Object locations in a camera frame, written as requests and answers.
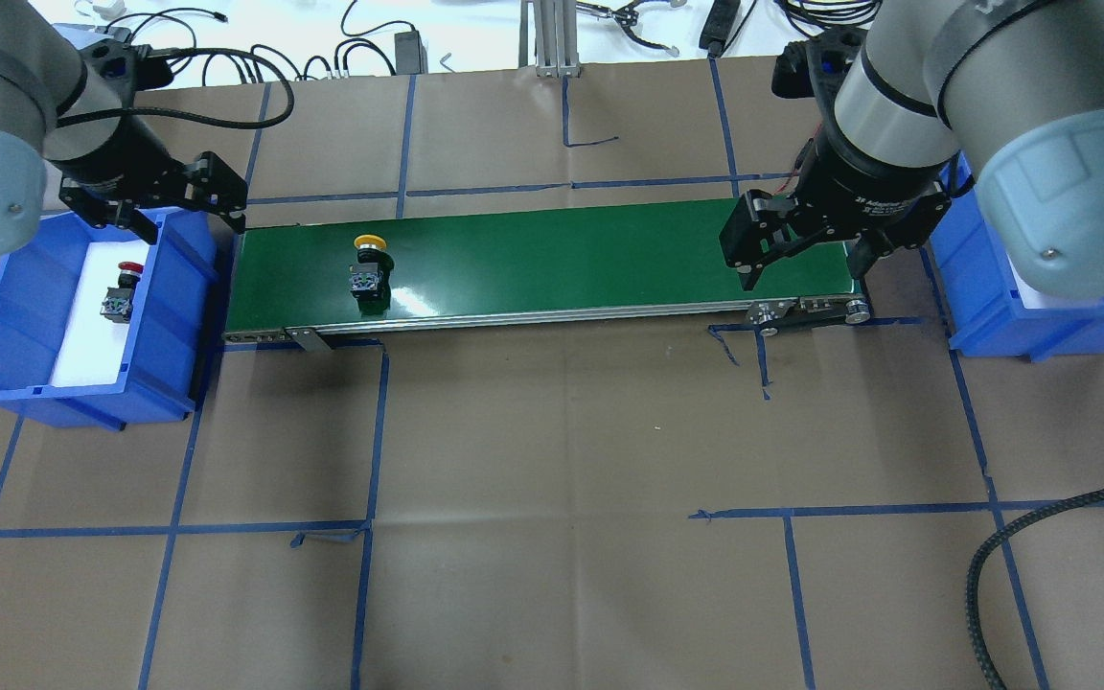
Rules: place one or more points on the green conveyor belt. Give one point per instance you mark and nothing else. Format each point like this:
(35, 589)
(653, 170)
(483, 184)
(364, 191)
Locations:
(511, 269)

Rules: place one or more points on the white foam pad destination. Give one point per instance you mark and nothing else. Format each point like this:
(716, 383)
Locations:
(1030, 297)

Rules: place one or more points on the blue source bin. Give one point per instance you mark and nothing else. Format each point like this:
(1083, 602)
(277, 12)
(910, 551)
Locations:
(37, 286)

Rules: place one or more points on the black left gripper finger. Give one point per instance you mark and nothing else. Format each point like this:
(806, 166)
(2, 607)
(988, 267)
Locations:
(130, 218)
(213, 187)

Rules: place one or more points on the aluminium frame post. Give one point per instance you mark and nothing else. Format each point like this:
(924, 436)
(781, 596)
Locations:
(548, 38)

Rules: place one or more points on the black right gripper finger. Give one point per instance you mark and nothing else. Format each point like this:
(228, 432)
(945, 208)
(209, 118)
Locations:
(865, 253)
(763, 229)

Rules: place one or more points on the blue destination bin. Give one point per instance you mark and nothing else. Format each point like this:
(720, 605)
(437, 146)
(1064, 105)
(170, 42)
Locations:
(990, 310)

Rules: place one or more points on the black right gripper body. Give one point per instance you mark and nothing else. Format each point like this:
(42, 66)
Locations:
(866, 180)

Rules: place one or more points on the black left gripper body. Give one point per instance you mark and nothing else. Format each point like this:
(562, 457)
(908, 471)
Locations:
(103, 175)

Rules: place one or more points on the yellow push button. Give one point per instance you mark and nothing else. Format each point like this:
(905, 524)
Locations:
(369, 275)

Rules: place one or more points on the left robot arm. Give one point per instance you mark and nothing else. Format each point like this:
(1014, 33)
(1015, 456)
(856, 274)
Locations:
(40, 69)

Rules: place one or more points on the red push button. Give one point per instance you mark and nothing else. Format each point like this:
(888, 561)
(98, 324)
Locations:
(118, 303)

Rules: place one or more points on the white foam pad source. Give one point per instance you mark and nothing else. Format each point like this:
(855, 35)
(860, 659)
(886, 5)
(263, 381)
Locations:
(93, 348)

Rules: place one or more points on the black power adapter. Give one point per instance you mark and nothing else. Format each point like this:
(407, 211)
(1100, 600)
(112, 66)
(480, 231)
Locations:
(410, 53)

